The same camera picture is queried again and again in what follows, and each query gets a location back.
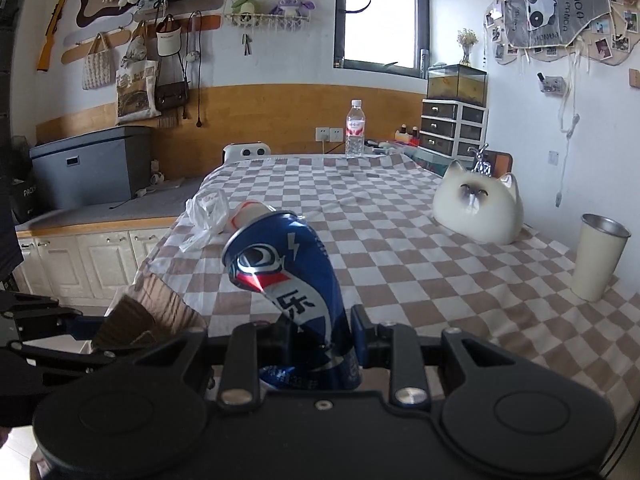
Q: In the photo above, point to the glass fish tank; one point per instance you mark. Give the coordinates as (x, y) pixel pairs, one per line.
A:
(457, 82)

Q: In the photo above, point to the brown white checkered tablecloth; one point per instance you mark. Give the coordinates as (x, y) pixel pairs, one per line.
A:
(400, 220)

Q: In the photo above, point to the dark framed window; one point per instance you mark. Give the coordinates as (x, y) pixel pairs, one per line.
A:
(380, 25)

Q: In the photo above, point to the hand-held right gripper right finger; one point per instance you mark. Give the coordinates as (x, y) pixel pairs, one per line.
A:
(361, 335)

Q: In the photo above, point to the white device with two eyes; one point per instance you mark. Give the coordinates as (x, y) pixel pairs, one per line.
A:
(247, 152)

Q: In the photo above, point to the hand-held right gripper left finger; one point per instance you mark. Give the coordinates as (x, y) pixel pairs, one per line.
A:
(240, 360)

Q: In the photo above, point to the hanging net shelf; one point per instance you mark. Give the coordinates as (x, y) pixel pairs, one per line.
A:
(270, 19)

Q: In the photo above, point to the grey storage box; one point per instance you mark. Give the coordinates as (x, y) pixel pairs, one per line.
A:
(90, 167)

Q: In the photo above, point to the blue soda can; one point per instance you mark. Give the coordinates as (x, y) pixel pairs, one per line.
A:
(295, 270)

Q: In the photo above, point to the cream knit bag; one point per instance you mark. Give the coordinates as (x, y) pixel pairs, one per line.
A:
(96, 67)

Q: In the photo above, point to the wooden toy rifle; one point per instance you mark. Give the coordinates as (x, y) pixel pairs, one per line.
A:
(55, 25)

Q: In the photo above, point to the white cat-shaped ornament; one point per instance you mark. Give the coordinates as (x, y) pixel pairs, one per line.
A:
(480, 210)

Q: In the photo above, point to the white cabinet row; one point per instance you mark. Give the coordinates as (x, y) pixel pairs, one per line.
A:
(90, 265)

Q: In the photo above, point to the printed canvas tote bag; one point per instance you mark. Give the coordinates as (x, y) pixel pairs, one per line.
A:
(137, 92)

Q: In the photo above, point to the grey wall switch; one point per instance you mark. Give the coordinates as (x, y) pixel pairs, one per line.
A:
(553, 157)

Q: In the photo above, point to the white wall socket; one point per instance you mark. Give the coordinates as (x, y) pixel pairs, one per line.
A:
(328, 134)

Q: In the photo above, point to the wooden chair back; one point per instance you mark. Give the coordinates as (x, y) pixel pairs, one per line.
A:
(501, 162)

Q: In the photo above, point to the cream metal tumbler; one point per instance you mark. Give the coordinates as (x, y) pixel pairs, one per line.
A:
(597, 260)

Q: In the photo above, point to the vase of dried flowers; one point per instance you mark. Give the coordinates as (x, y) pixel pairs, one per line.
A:
(467, 42)

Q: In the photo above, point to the red white paper cup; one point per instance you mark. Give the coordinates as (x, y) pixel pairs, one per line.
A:
(252, 212)

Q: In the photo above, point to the white plastic bag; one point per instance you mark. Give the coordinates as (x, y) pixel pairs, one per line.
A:
(207, 217)

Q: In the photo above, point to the clear water bottle red label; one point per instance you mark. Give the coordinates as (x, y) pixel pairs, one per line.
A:
(355, 130)

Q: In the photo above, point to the wooden wall hook rack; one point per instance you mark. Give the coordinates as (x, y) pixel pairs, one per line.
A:
(75, 52)

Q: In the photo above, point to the white bag black trim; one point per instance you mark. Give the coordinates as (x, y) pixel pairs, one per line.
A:
(168, 40)

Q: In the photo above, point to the black box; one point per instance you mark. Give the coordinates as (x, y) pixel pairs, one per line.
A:
(22, 195)

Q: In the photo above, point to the green plush toy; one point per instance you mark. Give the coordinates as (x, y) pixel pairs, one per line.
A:
(246, 6)

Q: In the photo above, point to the white drawer organizer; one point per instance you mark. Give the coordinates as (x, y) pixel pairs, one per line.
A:
(452, 127)

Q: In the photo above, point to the silver deer ornament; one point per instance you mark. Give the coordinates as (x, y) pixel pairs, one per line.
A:
(481, 160)

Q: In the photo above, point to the brown leather satchel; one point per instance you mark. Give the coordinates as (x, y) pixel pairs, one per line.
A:
(171, 97)

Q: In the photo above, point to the photo collage wall board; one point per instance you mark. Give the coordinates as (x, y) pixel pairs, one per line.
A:
(555, 15)

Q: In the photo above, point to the purple plush toy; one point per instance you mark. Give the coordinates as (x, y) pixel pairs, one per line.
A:
(290, 6)

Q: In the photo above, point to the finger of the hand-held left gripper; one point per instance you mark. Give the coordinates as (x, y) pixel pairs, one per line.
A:
(75, 355)
(40, 307)

